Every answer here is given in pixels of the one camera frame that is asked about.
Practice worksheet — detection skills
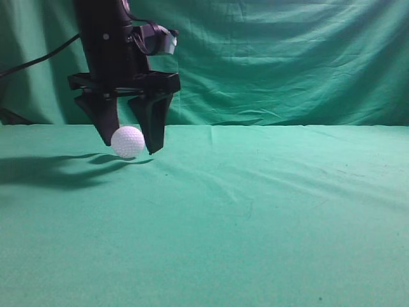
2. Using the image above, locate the green backdrop curtain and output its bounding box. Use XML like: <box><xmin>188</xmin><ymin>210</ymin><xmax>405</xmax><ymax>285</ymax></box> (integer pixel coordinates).
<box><xmin>1</xmin><ymin>1</ymin><xmax>408</xmax><ymax>126</ymax></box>

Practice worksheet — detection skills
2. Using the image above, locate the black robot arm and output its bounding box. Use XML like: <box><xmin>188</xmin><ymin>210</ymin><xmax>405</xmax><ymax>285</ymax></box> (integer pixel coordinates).
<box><xmin>68</xmin><ymin>1</ymin><xmax>181</xmax><ymax>154</ymax></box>

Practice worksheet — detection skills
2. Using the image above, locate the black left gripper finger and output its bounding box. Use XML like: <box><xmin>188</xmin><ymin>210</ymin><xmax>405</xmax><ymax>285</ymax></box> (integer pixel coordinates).
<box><xmin>128</xmin><ymin>91</ymin><xmax>174</xmax><ymax>154</ymax></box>

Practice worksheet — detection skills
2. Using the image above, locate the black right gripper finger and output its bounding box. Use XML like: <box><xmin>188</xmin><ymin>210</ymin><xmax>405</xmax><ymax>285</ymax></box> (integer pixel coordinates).
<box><xmin>74</xmin><ymin>95</ymin><xmax>120</xmax><ymax>146</ymax></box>

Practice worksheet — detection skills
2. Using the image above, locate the green table cloth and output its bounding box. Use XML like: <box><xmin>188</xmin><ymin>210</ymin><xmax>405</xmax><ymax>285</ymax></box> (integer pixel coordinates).
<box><xmin>1</xmin><ymin>125</ymin><xmax>408</xmax><ymax>306</ymax></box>

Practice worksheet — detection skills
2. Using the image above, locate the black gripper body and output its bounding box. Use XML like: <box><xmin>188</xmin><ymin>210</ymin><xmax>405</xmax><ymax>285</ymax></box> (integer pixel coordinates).
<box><xmin>68</xmin><ymin>25</ymin><xmax>181</xmax><ymax>95</ymax></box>

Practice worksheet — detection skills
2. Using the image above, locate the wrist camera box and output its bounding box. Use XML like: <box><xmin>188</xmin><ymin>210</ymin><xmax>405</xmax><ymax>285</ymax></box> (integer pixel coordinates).
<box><xmin>141</xmin><ymin>24</ymin><xmax>179</xmax><ymax>56</ymax></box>

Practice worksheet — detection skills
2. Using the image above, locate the black cable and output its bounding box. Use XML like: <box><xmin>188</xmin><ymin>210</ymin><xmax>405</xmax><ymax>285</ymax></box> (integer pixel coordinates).
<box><xmin>0</xmin><ymin>33</ymin><xmax>81</xmax><ymax>80</ymax></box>

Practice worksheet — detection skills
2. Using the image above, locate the white golf ball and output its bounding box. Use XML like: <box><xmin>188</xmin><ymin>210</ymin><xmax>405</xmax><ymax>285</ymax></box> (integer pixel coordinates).
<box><xmin>111</xmin><ymin>126</ymin><xmax>145</xmax><ymax>159</ymax></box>

